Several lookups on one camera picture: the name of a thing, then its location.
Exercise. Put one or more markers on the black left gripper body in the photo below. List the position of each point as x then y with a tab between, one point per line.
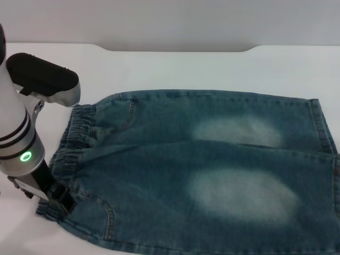
42	183

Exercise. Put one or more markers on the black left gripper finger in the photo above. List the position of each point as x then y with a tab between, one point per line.
67	202

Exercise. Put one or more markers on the blue denim shorts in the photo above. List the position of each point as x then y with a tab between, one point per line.
186	172

